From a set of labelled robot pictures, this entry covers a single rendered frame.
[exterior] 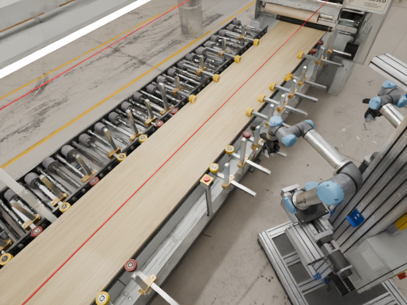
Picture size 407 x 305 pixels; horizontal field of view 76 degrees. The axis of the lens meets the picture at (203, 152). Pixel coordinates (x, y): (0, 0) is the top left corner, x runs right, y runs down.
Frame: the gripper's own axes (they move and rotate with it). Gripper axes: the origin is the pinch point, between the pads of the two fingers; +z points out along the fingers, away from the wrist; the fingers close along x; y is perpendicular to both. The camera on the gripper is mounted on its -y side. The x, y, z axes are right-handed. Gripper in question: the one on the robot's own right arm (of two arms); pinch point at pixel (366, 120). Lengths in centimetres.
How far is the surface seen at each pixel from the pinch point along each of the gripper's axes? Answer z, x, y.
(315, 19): 27, 109, -200
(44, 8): -110, -175, -8
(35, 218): 45, -261, -45
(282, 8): 23, 83, -243
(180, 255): 61, -161, 21
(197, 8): 75, 15, -431
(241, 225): 132, -90, -9
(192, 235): 62, -148, 10
